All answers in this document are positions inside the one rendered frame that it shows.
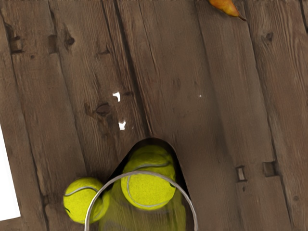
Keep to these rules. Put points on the yellow tennis ball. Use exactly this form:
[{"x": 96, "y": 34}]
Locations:
[
  {"x": 78, "y": 199},
  {"x": 151, "y": 148},
  {"x": 148, "y": 192},
  {"x": 149, "y": 162}
]

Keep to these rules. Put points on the clear ball can, metal rim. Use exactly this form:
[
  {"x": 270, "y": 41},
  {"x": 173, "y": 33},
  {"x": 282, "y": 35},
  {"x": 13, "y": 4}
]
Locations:
[{"x": 184, "y": 192}]

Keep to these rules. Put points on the orange yellow pear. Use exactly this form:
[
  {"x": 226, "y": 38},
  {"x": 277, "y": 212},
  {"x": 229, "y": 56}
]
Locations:
[{"x": 226, "y": 6}]

